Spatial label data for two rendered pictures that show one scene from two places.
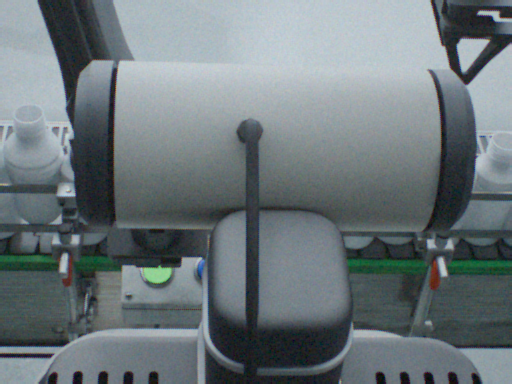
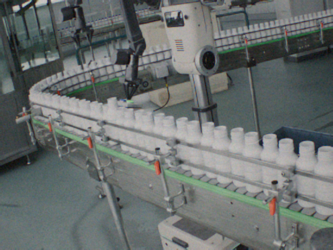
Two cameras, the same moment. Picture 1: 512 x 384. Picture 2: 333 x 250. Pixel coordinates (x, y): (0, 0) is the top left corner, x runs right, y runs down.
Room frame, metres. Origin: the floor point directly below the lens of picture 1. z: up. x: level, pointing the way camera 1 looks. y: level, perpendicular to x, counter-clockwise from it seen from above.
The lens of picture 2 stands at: (1.48, 1.72, 1.55)
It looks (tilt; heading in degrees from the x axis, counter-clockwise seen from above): 18 degrees down; 242
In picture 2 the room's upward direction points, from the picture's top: 12 degrees counter-clockwise
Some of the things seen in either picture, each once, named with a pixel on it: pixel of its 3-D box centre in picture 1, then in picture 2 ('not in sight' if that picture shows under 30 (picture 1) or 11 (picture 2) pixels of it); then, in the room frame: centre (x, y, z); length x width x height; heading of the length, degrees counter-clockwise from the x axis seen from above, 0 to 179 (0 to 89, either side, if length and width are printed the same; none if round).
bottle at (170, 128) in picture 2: not in sight; (172, 141); (0.86, 0.63, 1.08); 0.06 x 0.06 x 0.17
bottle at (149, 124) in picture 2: not in sight; (151, 136); (0.87, 0.51, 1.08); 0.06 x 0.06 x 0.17
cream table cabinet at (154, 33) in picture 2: not in sight; (181, 56); (-1.80, -3.31, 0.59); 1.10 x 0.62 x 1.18; 168
